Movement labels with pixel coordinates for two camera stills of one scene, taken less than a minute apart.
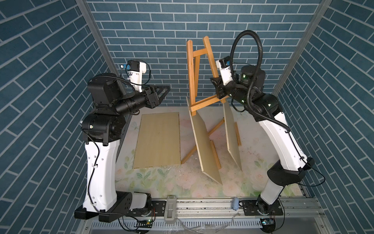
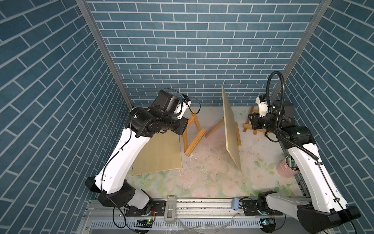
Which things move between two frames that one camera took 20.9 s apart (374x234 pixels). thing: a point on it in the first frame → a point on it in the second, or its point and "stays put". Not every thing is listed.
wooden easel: (193, 56) → (248, 126)
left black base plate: (156, 208) stays put
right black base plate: (260, 207) stays put
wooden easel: (194, 107) → (202, 132)
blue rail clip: (235, 203) stays put
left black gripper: (151, 100) → (183, 123)
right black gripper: (219, 87) → (253, 119)
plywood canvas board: (232, 144) stays put
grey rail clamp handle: (170, 211) stays put
